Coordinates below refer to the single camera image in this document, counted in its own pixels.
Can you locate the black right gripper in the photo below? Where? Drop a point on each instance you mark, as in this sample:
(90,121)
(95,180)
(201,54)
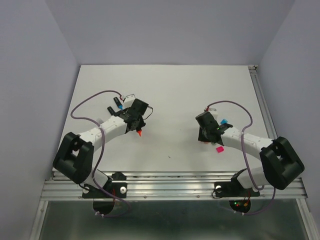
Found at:
(201,137)

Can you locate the pink pen cap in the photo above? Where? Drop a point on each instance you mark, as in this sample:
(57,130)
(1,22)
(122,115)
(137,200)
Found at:
(220,149)

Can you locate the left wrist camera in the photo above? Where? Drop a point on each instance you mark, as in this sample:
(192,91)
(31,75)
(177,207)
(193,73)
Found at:
(128,101)

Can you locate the pastel orange highlighter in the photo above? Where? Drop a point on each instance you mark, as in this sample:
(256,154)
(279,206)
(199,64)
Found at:
(100,121)

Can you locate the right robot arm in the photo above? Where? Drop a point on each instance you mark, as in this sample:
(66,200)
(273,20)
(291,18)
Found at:
(280,164)

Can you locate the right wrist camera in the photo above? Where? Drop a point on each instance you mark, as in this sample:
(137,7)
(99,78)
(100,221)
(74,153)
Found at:
(213,112)

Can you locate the aluminium rail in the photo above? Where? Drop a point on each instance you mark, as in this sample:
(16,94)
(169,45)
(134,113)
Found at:
(143,186)
(267,118)

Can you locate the black highlighter orange cap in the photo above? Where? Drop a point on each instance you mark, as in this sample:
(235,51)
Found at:
(139,131)

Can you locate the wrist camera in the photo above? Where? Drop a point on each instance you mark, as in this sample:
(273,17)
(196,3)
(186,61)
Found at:
(213,112)
(128,101)

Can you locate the black highlighter purple tip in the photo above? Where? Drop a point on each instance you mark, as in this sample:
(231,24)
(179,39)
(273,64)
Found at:
(111,111)

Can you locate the aluminium front rail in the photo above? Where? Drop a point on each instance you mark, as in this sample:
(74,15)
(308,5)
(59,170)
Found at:
(143,186)

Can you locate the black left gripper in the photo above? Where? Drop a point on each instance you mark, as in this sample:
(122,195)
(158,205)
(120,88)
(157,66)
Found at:
(141,123)

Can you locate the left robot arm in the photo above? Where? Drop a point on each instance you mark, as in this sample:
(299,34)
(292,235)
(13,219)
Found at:
(74,158)

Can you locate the blue pen cap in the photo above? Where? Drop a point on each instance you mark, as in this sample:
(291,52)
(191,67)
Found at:
(224,121)

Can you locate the aluminium right side rail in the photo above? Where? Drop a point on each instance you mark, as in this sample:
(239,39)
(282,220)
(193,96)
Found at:
(267,118)

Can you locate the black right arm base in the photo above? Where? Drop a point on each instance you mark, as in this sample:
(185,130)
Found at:
(229,189)

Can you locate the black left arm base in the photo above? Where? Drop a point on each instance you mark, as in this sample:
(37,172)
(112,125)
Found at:
(116,185)

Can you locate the black highlighter blue tip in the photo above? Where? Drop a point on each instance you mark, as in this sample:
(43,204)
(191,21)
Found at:
(118,103)

